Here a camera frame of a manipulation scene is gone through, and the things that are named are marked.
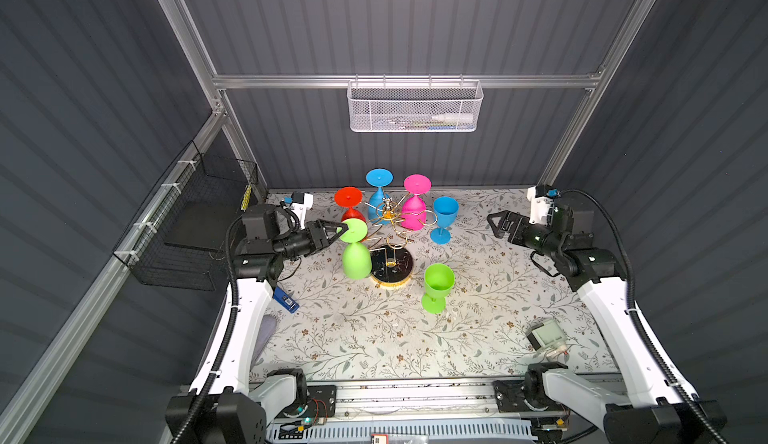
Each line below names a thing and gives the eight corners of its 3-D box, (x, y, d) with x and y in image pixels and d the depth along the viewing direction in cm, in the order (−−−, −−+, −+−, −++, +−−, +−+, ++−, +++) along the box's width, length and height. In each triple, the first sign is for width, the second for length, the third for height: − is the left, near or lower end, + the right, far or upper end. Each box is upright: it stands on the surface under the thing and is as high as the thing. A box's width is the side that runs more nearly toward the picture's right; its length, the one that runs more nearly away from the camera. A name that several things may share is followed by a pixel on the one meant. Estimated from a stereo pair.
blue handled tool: (273, 299, 93) (269, 293, 90) (280, 291, 95) (277, 285, 92) (293, 315, 90) (290, 310, 87) (301, 307, 92) (297, 302, 89)
